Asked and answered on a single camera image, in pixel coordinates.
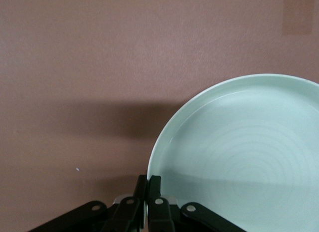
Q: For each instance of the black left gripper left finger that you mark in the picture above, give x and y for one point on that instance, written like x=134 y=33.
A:
x=124 y=214

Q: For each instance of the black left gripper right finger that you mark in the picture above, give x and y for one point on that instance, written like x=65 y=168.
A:
x=159 y=214

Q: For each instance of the pale green round plate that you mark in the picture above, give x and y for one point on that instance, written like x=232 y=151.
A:
x=236 y=154

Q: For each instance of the brown table cover sheet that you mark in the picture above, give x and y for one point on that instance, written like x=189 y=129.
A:
x=99 y=67

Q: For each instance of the brown square tape patch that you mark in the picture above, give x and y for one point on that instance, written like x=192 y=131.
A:
x=297 y=15

